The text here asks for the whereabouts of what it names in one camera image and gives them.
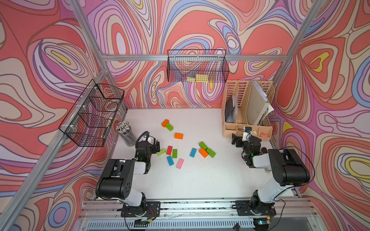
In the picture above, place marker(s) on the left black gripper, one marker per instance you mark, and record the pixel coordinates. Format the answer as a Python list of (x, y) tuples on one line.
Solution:
[(152, 147)]

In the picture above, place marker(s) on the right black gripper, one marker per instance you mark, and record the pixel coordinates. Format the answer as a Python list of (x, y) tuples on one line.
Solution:
[(239, 140)]

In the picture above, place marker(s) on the light green block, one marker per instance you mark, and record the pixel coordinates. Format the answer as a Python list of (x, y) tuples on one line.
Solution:
[(161, 152)]

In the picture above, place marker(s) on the teal block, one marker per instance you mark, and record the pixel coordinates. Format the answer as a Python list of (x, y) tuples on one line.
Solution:
[(193, 152), (170, 160)]

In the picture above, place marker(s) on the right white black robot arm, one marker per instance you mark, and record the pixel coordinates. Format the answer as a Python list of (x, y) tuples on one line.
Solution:
[(287, 168)]

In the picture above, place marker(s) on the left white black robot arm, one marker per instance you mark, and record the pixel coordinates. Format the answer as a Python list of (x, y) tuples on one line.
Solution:
[(116, 180)]

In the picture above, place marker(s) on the red block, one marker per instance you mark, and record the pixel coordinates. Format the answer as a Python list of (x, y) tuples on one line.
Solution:
[(169, 150)]

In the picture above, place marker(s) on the orange block far back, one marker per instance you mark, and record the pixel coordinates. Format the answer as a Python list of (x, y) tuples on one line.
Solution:
[(165, 122)]

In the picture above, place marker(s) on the orange block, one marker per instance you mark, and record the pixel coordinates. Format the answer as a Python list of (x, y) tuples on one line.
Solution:
[(179, 136), (203, 152), (165, 122)]

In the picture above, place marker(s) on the orange block middle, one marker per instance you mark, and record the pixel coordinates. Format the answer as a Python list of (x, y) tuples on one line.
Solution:
[(179, 136)]

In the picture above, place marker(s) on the pink block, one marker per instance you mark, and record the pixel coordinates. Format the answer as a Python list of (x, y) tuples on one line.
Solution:
[(180, 163)]

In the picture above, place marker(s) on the white folder in organizer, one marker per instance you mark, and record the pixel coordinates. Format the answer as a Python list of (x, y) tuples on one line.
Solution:
[(259, 103)]

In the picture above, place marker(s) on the dark tablet in organizer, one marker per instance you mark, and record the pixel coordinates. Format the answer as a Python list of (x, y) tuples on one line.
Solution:
[(231, 109)]

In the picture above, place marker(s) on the orange block right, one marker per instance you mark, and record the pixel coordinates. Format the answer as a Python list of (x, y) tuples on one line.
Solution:
[(203, 152)]

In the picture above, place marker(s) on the yellow sticky notes pad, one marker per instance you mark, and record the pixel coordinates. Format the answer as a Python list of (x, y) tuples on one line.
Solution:
[(200, 78)]

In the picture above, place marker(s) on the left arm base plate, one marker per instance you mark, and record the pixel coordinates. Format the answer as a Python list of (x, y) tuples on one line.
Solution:
[(149, 209)]

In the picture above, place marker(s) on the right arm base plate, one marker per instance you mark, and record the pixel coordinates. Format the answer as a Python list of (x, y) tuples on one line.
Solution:
[(249, 208)]

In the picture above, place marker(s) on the black wire basket left wall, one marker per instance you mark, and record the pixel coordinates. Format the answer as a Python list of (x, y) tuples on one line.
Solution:
[(89, 121)]

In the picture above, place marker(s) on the black wire basket wall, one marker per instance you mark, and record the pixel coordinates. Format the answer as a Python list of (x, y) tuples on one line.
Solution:
[(183, 63), (89, 121)]

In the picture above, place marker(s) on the aluminium front rail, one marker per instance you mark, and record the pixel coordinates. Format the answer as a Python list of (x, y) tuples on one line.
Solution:
[(198, 208)]

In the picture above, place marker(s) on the black wire basket back wall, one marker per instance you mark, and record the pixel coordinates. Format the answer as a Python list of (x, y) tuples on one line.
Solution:
[(183, 63)]

